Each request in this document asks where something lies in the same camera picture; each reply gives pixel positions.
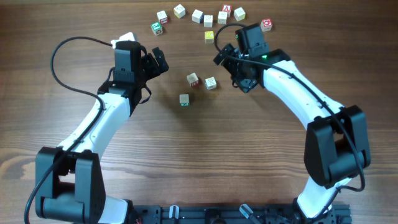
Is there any white patterned wooden block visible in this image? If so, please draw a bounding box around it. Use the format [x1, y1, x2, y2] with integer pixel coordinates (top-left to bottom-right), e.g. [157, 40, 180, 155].
[205, 77, 217, 90]

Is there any wooden block red letter side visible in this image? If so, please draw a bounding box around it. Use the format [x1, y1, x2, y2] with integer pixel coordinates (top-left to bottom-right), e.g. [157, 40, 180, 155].
[187, 73, 200, 87]

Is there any white block green side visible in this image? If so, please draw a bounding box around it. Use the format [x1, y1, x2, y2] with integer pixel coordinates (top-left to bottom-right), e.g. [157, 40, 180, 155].
[179, 94, 190, 106]

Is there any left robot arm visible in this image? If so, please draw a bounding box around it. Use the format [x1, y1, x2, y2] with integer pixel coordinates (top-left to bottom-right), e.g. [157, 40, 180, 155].
[24, 40, 169, 223]

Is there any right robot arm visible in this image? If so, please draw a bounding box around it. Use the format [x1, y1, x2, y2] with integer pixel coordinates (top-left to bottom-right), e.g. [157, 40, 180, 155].
[214, 24, 371, 223]

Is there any yellow top wooden block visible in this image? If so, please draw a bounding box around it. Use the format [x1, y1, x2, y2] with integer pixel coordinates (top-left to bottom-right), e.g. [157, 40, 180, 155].
[205, 31, 215, 44]

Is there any green letter wooden block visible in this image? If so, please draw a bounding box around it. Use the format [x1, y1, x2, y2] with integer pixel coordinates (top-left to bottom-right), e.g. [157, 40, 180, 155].
[150, 22, 163, 35]

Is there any white wooden block centre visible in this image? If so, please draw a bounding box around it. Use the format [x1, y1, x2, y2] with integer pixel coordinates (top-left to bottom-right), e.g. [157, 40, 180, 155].
[218, 11, 228, 24]

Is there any plain white letter block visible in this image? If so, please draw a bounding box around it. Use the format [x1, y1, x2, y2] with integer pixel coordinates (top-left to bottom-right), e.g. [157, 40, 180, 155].
[203, 15, 213, 27]

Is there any white block yellow side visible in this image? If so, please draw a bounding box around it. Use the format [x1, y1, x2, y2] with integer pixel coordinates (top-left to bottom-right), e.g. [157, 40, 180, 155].
[234, 7, 246, 21]

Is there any white block red side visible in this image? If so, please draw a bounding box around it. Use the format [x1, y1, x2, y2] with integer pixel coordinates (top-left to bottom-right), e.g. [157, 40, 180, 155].
[157, 11, 168, 24]

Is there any red letter A block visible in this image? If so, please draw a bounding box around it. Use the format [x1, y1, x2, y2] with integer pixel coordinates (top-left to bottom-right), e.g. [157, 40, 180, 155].
[222, 4, 231, 17]

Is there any white block blue side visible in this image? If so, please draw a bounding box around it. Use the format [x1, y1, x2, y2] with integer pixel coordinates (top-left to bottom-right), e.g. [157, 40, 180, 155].
[192, 9, 204, 24]

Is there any red letter O block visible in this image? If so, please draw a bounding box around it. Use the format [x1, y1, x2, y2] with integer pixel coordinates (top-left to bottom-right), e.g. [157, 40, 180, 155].
[261, 19, 273, 32]

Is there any white block yellow edge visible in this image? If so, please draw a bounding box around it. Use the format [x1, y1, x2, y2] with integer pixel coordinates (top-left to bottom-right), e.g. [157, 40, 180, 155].
[174, 4, 186, 19]

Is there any left black cable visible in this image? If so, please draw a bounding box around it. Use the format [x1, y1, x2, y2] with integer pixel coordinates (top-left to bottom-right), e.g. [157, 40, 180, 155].
[23, 36, 114, 224]

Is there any black cable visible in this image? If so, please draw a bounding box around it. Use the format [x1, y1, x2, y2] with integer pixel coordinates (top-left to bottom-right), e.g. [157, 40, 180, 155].
[213, 22, 366, 220]
[23, 36, 114, 224]

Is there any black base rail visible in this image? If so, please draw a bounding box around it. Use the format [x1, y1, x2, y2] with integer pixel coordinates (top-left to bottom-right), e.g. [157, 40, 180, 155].
[124, 203, 352, 224]

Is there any right black cable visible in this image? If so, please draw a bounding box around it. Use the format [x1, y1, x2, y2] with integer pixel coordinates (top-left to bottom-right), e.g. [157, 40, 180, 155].
[213, 22, 366, 220]

